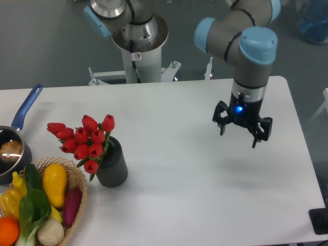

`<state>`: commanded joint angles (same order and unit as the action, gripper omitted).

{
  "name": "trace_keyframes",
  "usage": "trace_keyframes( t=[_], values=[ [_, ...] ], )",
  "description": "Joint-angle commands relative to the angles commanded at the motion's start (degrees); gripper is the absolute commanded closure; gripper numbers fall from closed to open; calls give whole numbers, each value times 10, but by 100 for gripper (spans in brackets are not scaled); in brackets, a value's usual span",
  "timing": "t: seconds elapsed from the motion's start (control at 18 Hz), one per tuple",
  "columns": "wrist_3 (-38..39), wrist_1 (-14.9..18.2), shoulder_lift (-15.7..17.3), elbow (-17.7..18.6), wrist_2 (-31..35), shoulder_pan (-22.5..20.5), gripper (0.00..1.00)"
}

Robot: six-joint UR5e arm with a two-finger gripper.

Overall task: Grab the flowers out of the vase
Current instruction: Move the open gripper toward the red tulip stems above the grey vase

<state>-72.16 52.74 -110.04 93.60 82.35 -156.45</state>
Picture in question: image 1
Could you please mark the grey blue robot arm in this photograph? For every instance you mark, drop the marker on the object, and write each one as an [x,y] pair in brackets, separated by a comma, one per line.
[242,39]

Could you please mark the bread roll in pan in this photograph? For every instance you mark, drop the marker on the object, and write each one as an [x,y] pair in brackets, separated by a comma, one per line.
[11,151]

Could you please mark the green cucumber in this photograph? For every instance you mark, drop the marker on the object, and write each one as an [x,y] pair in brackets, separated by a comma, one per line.
[32,178]

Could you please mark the blue bin in background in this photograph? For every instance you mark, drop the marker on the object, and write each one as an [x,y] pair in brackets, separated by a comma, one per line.
[312,24]

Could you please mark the yellow squash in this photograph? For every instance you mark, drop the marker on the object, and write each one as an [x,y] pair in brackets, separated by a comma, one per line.
[54,184]

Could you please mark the small yellow pepper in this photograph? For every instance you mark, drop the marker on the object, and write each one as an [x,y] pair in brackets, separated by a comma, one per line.
[19,183]

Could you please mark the beige garlic bulb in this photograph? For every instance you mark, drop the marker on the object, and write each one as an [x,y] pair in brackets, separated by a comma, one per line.
[51,232]

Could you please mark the woven wicker basket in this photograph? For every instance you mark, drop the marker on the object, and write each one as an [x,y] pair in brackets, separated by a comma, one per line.
[75,178]

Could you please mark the yellow banana piece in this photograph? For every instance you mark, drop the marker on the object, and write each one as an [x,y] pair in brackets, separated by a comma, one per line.
[55,214]

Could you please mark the purple eggplant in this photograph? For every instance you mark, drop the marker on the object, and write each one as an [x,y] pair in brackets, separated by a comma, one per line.
[71,205]

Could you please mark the red tulip bouquet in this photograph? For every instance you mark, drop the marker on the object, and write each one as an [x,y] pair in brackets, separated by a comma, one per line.
[89,143]

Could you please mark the black device at table edge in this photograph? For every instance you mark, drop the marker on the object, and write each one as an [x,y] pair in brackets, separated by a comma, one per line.
[319,220]

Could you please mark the dark grey ribbed vase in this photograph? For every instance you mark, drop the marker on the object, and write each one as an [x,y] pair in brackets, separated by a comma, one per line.
[113,170]

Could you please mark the green bok choy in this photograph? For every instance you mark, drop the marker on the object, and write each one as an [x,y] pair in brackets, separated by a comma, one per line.
[34,208]

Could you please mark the yellow bell pepper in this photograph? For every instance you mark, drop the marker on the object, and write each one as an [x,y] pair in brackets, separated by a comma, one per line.
[10,203]

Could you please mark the orange fruit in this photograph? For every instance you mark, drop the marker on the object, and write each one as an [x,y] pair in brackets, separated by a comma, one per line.
[9,230]

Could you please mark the blue handled saucepan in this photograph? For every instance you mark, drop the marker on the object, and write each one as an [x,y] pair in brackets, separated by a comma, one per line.
[12,132]

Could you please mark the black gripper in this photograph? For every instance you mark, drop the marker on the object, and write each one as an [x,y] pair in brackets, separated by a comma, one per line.
[243,110]

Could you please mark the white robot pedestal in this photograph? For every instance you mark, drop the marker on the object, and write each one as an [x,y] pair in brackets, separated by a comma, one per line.
[141,47]

